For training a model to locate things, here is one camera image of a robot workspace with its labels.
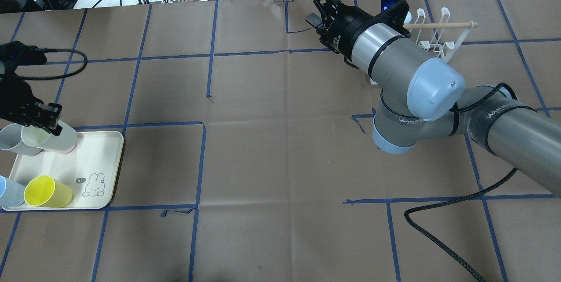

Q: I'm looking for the grey plastic cup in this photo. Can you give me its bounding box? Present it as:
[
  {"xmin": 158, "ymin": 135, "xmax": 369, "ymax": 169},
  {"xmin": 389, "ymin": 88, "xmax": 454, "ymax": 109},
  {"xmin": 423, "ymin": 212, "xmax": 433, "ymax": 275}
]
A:
[{"xmin": 0, "ymin": 124, "xmax": 42, "ymax": 156}]

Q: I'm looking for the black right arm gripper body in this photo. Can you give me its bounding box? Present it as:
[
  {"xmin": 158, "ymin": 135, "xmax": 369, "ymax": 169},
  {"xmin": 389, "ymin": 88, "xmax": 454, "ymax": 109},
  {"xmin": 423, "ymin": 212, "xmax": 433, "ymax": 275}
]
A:
[{"xmin": 306, "ymin": 0, "xmax": 411, "ymax": 54}]

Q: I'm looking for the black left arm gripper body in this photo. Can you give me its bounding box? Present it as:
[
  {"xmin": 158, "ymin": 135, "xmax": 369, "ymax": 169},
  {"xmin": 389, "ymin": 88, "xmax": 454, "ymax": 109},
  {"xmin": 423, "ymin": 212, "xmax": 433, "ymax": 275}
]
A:
[{"xmin": 0, "ymin": 42, "xmax": 47, "ymax": 125}]

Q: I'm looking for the white wire cup rack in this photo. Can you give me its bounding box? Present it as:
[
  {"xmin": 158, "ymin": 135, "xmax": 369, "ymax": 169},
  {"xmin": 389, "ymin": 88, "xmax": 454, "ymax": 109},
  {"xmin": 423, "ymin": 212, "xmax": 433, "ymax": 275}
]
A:
[{"xmin": 351, "ymin": 7, "xmax": 478, "ymax": 86}]

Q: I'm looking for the yellow plastic cup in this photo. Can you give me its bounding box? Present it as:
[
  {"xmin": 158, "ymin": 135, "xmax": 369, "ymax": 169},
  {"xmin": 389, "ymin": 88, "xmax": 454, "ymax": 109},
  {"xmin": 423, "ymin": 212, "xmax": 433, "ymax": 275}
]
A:
[{"xmin": 24, "ymin": 175, "xmax": 73, "ymax": 208}]

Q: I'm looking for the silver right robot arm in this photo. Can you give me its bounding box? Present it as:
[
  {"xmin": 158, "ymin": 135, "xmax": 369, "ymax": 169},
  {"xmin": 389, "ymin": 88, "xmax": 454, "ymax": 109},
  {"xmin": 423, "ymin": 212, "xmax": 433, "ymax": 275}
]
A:
[{"xmin": 306, "ymin": 0, "xmax": 561, "ymax": 196}]

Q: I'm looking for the white cream plastic cup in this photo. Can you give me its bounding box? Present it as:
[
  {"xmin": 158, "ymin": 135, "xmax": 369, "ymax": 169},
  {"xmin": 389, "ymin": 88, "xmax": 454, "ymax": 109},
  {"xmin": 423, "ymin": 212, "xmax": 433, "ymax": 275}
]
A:
[{"xmin": 21, "ymin": 120, "xmax": 78, "ymax": 154}]

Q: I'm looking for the cream rabbit print tray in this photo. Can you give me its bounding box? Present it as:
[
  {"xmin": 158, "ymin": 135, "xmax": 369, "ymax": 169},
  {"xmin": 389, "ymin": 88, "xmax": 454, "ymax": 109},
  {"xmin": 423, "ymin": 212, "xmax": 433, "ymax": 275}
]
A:
[{"xmin": 9, "ymin": 131, "xmax": 124, "ymax": 210}]

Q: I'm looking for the light blue plastic cup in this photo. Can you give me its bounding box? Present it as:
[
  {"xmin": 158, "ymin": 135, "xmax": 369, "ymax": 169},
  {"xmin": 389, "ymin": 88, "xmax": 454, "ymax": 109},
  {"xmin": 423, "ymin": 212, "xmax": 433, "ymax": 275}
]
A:
[{"xmin": 403, "ymin": 11, "xmax": 412, "ymax": 26}]

